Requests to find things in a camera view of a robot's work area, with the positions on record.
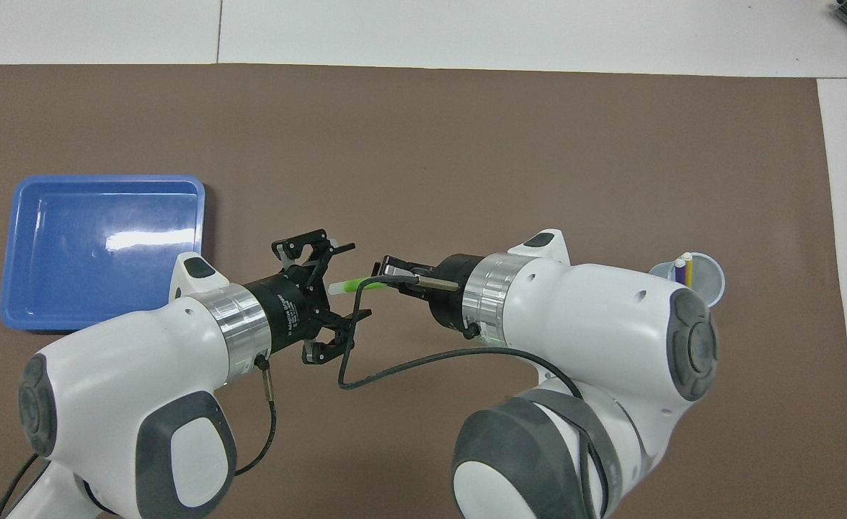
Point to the light blue mesh pen cup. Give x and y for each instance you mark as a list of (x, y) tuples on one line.
[(708, 281)]

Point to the blue plastic tray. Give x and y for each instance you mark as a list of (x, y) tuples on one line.
[(91, 216)]

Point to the brown table mat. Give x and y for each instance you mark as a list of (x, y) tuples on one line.
[(423, 158)]

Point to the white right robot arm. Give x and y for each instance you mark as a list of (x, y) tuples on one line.
[(596, 324)]

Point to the green pen white cap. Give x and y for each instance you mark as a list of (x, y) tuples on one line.
[(347, 285)]

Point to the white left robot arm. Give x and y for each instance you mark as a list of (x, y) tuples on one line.
[(127, 367)]

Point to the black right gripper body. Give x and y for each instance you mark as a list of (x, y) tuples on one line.
[(452, 299)]

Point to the purple pen white cap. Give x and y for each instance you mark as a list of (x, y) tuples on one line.
[(680, 272)]

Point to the yellow pen white cap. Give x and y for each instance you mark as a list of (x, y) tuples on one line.
[(688, 270)]

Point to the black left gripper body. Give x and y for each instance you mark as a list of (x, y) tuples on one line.
[(290, 310)]

